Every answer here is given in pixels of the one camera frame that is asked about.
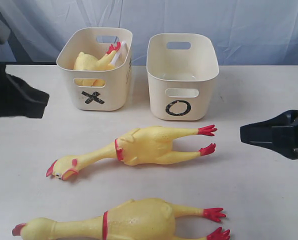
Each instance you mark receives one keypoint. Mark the cream bin marked O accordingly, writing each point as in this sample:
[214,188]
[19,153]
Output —
[181,70]

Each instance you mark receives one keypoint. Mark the whole rubber chicken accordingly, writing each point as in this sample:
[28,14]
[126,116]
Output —
[148,145]
[144,219]

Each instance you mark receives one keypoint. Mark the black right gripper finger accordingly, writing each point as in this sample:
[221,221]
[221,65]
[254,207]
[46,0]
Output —
[278,134]

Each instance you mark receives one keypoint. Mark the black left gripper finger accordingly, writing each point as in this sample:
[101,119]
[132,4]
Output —
[18,98]

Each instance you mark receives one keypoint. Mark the headless rubber chicken body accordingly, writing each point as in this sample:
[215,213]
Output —
[87,62]

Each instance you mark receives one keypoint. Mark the cream bin marked X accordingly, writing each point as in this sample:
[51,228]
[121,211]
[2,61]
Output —
[96,41]

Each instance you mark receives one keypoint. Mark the rubber chicken head neck piece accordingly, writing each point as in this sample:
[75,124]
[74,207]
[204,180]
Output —
[119,56]

